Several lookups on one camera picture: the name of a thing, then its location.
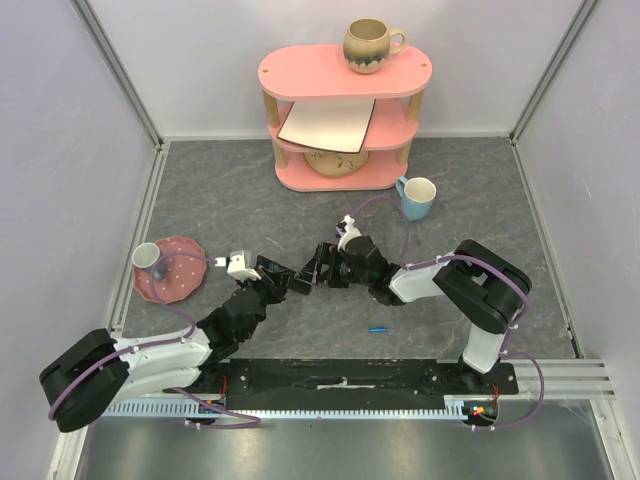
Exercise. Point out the white black-edged board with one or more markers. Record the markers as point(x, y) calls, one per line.
point(330, 125)

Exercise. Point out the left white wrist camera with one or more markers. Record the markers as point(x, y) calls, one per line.
point(238, 265)

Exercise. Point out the beige painted bowl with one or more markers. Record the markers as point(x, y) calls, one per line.
point(335, 164)

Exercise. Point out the blue battery near base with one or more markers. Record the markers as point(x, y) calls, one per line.
point(378, 329)

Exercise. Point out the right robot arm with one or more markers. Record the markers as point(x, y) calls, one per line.
point(488, 290)

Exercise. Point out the light blue mug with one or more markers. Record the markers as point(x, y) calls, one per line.
point(417, 196)

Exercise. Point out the slotted cable duct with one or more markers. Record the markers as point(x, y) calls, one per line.
point(183, 407)

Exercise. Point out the beige ceramic mug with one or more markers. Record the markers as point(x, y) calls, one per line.
point(368, 43)

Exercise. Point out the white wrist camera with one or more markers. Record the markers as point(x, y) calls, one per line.
point(346, 231)
point(238, 265)

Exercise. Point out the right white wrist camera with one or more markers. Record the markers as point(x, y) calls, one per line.
point(346, 231)

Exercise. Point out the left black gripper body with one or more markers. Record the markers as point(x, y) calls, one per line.
point(269, 294)

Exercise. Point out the black remote control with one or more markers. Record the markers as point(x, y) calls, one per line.
point(280, 278)

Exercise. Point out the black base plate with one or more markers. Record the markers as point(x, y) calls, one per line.
point(349, 382)

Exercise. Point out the pink three-tier shelf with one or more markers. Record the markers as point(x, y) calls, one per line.
point(320, 72)

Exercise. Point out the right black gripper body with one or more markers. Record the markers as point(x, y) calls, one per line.
point(326, 263)

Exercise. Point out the pink polka-dot plate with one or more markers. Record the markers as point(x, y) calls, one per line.
point(183, 276)

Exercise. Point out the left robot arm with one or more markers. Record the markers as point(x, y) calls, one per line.
point(99, 371)

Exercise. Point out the grey white cup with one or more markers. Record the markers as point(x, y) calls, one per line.
point(145, 256)

